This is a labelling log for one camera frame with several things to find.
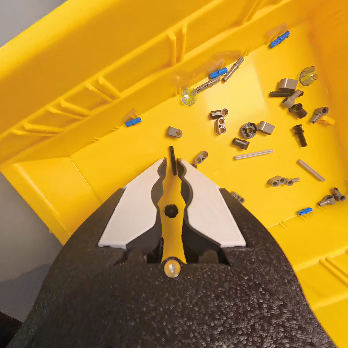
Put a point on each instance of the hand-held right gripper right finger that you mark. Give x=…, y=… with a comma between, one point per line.
x=214, y=217

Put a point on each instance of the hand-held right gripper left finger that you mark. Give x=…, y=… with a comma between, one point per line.
x=133, y=214

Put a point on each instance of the yellow plastic bin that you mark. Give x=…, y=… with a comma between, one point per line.
x=272, y=231

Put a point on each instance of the black toy axle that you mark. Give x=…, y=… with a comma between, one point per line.
x=172, y=160

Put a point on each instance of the mixed toy parts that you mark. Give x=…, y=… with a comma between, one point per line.
x=248, y=130

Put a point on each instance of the grey desk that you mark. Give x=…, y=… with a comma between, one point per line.
x=21, y=217

